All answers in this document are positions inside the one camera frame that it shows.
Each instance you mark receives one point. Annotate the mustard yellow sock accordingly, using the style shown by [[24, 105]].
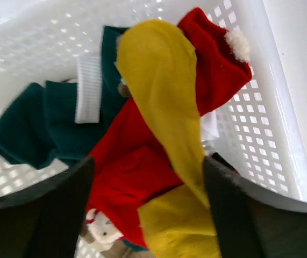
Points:
[[177, 224], [158, 64]]

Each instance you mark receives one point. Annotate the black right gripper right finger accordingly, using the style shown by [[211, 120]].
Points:
[[252, 221]]

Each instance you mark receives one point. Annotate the red sock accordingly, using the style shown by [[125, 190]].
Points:
[[131, 168], [220, 71]]

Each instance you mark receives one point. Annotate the green christmas sock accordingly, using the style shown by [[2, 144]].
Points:
[[39, 125]]

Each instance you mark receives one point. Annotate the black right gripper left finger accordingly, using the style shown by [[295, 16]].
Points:
[[45, 219]]

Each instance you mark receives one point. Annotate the white plastic basket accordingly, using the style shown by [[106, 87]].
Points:
[[40, 40]]

